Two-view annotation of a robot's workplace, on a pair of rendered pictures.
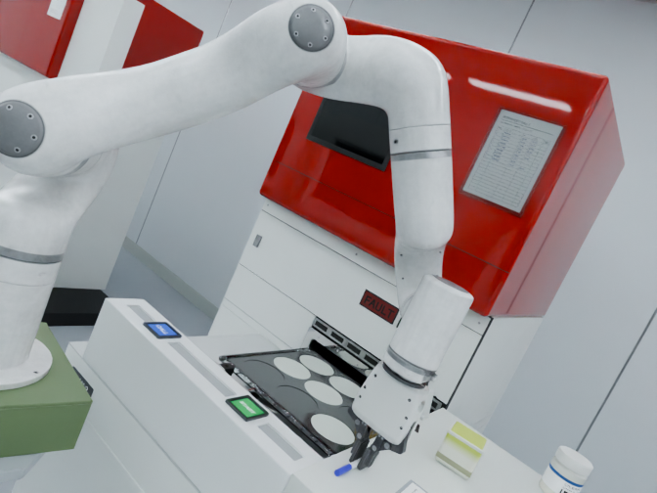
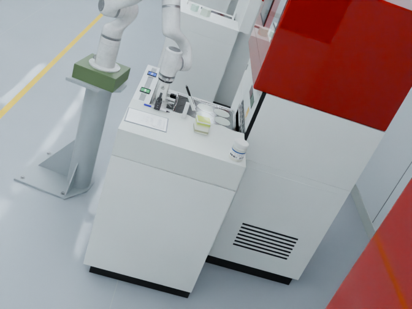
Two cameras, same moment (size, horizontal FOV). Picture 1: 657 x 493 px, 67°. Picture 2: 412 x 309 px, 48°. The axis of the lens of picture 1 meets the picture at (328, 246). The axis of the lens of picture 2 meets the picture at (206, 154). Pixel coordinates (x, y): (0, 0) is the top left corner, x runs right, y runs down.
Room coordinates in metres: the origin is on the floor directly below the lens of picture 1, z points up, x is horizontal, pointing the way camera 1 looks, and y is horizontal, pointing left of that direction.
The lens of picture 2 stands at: (-0.39, -2.05, 2.03)
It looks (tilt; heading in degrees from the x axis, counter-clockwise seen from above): 29 degrees down; 50
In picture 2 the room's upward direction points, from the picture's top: 21 degrees clockwise
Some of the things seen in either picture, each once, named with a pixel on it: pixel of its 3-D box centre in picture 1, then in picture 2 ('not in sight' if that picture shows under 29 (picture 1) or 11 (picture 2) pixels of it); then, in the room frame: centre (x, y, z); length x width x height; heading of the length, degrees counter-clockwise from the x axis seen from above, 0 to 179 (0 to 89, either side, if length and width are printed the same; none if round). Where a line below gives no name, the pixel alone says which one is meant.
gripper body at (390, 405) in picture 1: (391, 397); (163, 87); (0.77, -0.19, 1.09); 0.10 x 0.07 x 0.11; 57
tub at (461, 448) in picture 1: (461, 449); (202, 124); (0.93, -0.40, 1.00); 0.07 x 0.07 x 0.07; 66
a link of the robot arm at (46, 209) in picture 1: (56, 172); (120, 18); (0.75, 0.43, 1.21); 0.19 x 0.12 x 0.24; 5
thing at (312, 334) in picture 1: (361, 380); (238, 125); (1.32, -0.24, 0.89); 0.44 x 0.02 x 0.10; 57
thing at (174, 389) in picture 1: (188, 401); (145, 93); (0.86, 0.12, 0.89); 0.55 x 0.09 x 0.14; 57
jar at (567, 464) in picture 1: (565, 475); (238, 150); (0.99, -0.65, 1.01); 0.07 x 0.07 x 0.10
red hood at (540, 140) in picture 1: (447, 177); (330, 35); (1.69, -0.26, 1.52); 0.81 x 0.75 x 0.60; 57
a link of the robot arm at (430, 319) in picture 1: (431, 319); (171, 61); (0.78, -0.20, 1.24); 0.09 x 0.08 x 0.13; 3
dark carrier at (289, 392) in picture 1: (323, 393); (204, 115); (1.13, -0.13, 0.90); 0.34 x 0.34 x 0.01; 57
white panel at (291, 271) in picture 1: (334, 309); (247, 95); (1.43, -0.09, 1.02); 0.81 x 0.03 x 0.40; 57
